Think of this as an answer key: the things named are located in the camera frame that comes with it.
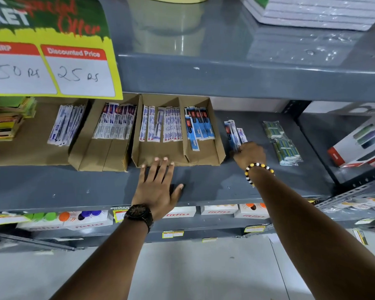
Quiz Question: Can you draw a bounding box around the person's right hand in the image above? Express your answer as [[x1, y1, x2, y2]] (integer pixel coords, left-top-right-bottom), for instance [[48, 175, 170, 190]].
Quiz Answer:
[[233, 141, 267, 171]]

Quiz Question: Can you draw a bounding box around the person's left hand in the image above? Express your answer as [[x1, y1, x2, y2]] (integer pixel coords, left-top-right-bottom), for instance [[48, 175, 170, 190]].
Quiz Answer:
[[131, 157, 184, 221]]

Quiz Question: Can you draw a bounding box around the blue red pen packet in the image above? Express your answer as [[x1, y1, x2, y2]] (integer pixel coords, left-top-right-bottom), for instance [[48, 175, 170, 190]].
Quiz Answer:
[[224, 120, 242, 152]]

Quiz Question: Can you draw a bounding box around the person's left forearm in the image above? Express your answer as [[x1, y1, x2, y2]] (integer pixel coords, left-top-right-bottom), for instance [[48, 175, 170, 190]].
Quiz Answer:
[[50, 215, 149, 300]]

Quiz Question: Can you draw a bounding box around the person's right forearm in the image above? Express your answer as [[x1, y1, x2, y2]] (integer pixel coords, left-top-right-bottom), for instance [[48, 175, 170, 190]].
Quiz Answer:
[[247, 167, 375, 300]]

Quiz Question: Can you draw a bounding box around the divided brown cardboard tray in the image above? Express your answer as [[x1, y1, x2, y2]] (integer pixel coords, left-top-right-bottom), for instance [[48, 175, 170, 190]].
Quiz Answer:
[[131, 94, 226, 168]]

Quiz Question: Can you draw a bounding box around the plain white red-lettered box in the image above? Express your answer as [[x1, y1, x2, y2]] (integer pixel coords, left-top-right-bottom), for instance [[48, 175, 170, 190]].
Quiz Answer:
[[162, 206, 197, 219]]

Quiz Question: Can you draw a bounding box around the black wristwatch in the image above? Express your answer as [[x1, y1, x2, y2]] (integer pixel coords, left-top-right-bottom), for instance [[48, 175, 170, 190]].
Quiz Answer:
[[124, 204, 154, 233]]

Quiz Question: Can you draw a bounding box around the row of white blue pen packets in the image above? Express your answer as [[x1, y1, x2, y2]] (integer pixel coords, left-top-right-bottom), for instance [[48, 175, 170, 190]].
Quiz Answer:
[[139, 105, 184, 143]]

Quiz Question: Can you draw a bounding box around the narrow brown cardboard tray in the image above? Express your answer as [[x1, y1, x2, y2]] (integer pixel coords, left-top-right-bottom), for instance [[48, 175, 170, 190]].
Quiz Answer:
[[68, 93, 140, 172]]

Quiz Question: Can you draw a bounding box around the row of white red pen packets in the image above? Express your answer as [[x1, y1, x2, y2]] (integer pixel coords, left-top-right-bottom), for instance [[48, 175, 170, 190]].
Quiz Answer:
[[92, 102, 138, 140]]

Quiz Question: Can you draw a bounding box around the white box with blue balls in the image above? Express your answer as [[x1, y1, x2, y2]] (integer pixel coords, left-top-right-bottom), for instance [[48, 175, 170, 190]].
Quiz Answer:
[[59, 210, 114, 231]]

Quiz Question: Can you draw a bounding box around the white box with orange balls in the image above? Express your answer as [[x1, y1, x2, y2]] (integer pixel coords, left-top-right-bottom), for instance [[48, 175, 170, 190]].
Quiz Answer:
[[234, 203, 270, 220]]

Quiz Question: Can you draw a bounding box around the row of white purple pen packets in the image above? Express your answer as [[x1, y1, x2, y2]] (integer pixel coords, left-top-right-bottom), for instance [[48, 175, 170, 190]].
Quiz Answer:
[[47, 104, 87, 147]]

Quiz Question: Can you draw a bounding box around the white box with green balls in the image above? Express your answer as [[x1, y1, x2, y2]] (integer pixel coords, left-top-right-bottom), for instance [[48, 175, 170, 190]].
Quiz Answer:
[[16, 212, 65, 232]]

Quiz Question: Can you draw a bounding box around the small green wrapped packet bundle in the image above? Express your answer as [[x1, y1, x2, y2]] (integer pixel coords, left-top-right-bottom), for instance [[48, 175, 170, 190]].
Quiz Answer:
[[263, 121, 285, 143]]

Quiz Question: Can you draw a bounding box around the grey metal shelf rack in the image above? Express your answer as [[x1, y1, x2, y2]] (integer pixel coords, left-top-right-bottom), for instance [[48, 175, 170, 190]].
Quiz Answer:
[[0, 0, 375, 251]]

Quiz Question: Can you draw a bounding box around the large green wrapped packet bundle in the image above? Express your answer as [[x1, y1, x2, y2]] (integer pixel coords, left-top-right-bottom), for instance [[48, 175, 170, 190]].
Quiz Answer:
[[272, 138, 304, 167]]

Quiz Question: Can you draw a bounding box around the wide brown cardboard tray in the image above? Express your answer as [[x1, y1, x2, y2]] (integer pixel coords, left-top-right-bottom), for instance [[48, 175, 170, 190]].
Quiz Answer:
[[0, 97, 89, 167]]

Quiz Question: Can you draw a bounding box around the yellow green price sign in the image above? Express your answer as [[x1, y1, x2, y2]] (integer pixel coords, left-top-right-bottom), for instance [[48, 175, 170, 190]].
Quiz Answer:
[[0, 0, 124, 100]]

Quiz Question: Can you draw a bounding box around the white yellow paper sheet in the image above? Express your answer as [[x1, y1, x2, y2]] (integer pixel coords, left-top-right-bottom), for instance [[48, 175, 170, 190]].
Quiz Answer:
[[0, 212, 30, 228]]

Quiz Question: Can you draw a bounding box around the stack of colourful notebooks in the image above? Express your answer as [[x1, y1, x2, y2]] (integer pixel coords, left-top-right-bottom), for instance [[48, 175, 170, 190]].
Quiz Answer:
[[0, 96, 37, 141]]

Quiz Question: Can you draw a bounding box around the grey slotted side shelf rack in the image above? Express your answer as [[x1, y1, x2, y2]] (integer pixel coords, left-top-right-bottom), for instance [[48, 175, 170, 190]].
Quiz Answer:
[[281, 100, 375, 230]]

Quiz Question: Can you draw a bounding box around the pile of clear plastic packets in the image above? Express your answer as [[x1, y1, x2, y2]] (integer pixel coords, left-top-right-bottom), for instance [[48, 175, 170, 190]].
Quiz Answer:
[[320, 197, 375, 213]]

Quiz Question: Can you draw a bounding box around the white red product box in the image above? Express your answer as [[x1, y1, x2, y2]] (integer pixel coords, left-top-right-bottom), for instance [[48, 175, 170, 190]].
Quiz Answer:
[[327, 117, 375, 169]]

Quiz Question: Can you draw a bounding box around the stack of white books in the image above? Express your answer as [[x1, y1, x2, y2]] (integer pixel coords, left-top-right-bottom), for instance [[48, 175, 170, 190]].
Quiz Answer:
[[237, 0, 375, 32]]

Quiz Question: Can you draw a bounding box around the yellow black white bead bracelet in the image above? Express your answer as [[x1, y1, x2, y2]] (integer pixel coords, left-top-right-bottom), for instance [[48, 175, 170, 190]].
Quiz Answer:
[[245, 162, 275, 187]]

